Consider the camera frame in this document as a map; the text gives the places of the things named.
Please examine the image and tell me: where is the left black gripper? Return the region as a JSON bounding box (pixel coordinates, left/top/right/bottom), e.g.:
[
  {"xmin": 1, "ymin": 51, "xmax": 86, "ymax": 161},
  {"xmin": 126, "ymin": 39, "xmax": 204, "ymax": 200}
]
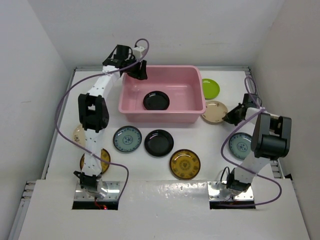
[{"xmin": 123, "ymin": 55, "xmax": 147, "ymax": 80}]

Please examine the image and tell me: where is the metal base plate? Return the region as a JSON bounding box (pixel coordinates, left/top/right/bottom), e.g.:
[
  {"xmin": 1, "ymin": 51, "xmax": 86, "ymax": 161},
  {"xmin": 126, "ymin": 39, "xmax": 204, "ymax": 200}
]
[
  {"xmin": 207, "ymin": 180, "xmax": 254, "ymax": 202},
  {"xmin": 73, "ymin": 180, "xmax": 120, "ymax": 202}
]

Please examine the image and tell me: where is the black plate on table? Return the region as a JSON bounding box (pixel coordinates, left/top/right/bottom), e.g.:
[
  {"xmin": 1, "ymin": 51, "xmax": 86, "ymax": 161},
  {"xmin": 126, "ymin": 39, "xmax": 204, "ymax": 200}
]
[{"xmin": 144, "ymin": 129, "xmax": 174, "ymax": 158}]

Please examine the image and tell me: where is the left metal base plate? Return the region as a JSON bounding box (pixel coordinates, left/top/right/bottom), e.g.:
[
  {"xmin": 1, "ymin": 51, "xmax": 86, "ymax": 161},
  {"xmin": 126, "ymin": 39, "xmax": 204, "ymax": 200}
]
[{"xmin": 73, "ymin": 180, "xmax": 120, "ymax": 202}]

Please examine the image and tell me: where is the cream plate with green leaf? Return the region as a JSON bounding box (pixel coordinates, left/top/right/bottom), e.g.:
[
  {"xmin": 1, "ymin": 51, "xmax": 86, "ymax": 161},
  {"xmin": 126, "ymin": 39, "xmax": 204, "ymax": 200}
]
[{"xmin": 72, "ymin": 124, "xmax": 86, "ymax": 148}]

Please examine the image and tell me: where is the pink plastic bin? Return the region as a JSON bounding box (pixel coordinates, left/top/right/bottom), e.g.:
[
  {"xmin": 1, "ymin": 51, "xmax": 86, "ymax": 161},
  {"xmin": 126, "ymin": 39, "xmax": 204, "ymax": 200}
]
[{"xmin": 118, "ymin": 65, "xmax": 206, "ymax": 124}]

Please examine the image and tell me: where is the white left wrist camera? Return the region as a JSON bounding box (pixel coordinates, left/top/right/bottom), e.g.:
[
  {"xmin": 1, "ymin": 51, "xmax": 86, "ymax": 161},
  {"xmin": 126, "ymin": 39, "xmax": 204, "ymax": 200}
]
[{"xmin": 132, "ymin": 46, "xmax": 146, "ymax": 60}]

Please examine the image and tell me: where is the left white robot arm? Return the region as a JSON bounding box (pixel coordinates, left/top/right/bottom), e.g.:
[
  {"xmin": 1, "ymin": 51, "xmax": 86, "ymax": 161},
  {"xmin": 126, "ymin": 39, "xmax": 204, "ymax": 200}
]
[{"xmin": 74, "ymin": 45, "xmax": 149, "ymax": 196}]

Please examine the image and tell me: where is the cream floral plate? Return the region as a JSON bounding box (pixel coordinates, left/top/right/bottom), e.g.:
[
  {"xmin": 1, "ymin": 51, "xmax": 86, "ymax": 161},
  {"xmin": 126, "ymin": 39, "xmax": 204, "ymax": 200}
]
[{"xmin": 201, "ymin": 100, "xmax": 228, "ymax": 124}]

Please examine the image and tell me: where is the yellow patterned plate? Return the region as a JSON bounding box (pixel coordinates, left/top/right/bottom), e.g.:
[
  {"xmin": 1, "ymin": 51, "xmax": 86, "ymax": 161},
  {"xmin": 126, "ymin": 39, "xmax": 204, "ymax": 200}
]
[
  {"xmin": 169, "ymin": 149, "xmax": 201, "ymax": 180},
  {"xmin": 79, "ymin": 148, "xmax": 111, "ymax": 174}
]

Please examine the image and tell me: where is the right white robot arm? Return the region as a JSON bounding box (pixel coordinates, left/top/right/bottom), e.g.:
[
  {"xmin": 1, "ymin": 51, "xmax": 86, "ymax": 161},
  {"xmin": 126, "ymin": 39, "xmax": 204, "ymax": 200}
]
[{"xmin": 118, "ymin": 65, "xmax": 292, "ymax": 205}]

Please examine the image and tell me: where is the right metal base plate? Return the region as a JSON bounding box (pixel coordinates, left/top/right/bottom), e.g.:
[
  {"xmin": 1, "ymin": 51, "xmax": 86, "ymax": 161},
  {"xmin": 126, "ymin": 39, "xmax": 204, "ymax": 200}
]
[{"xmin": 207, "ymin": 180, "xmax": 254, "ymax": 202}]

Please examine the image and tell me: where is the black glossy plate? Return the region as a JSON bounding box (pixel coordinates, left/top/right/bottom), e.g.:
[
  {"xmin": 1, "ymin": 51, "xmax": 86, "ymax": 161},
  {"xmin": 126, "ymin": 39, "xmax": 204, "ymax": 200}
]
[{"xmin": 143, "ymin": 91, "xmax": 170, "ymax": 111}]

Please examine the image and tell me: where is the blue white patterned plate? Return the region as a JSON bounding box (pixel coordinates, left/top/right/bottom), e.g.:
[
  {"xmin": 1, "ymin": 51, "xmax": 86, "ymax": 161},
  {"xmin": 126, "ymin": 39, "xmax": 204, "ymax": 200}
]
[{"xmin": 112, "ymin": 125, "xmax": 142, "ymax": 154}]

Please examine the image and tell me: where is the lime green plate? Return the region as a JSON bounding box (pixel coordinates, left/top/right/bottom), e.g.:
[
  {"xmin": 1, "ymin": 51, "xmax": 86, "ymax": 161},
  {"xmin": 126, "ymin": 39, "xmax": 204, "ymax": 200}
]
[{"xmin": 202, "ymin": 78, "xmax": 220, "ymax": 100}]

